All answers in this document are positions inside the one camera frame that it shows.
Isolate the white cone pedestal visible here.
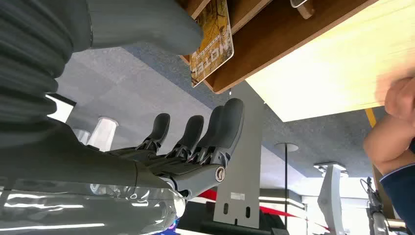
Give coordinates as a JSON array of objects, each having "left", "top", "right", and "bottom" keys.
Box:
[
  {"left": 72, "top": 128, "right": 92, "bottom": 145},
  {"left": 87, "top": 117, "right": 119, "bottom": 153}
]

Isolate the person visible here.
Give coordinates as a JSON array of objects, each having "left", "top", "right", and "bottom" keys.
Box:
[{"left": 363, "top": 75, "right": 415, "bottom": 235}]

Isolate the yellow hotel key card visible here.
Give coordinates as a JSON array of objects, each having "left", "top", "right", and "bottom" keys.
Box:
[{"left": 189, "top": 0, "right": 235, "bottom": 88}]

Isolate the brown wooden card holder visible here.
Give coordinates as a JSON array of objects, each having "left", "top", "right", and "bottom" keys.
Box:
[{"left": 176, "top": 0, "right": 379, "bottom": 94}]

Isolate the black pole with round base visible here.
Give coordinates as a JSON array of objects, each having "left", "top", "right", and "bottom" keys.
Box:
[{"left": 275, "top": 142, "right": 299, "bottom": 229}]

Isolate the white machine stand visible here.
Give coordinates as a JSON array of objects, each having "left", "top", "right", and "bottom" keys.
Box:
[{"left": 313, "top": 162, "right": 349, "bottom": 235}]

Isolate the wooden peg with clear piece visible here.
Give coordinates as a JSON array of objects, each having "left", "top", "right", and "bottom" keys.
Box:
[{"left": 289, "top": 0, "right": 316, "bottom": 20}]

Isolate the grey metal table leg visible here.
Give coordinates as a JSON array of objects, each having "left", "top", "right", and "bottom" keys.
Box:
[{"left": 213, "top": 81, "right": 265, "bottom": 230}]

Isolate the ribbed grey right arm sleeve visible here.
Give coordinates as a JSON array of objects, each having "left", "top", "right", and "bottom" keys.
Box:
[{"left": 0, "top": 0, "right": 93, "bottom": 148}]

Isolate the silver arm with black cables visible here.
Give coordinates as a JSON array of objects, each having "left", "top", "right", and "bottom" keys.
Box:
[{"left": 360, "top": 176, "right": 391, "bottom": 235}]

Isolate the yellow table frame bar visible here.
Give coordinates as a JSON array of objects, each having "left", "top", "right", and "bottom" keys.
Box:
[{"left": 364, "top": 108, "right": 378, "bottom": 128}]

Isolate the white board with black frame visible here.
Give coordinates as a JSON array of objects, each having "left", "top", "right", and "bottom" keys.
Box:
[{"left": 45, "top": 94, "right": 77, "bottom": 124}]

